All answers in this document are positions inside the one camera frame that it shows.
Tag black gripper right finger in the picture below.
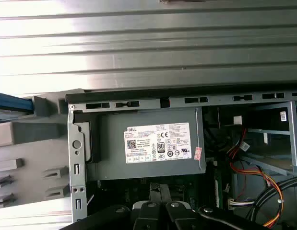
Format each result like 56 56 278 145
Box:
164 200 273 230

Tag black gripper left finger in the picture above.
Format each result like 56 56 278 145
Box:
58 200 163 230

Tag grey power supply unit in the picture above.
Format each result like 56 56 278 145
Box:
75 107 207 182

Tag black open PC case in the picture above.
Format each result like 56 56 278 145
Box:
65 88 297 230

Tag grey parts rack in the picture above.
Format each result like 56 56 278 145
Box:
0 89 85 208

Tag metal optical drive bay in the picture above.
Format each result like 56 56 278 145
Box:
217 100 297 177

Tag orange red yellow wire bundle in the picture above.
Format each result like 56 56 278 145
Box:
225 128 287 228

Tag thick black cable bundle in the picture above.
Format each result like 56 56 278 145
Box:
248 178 297 230

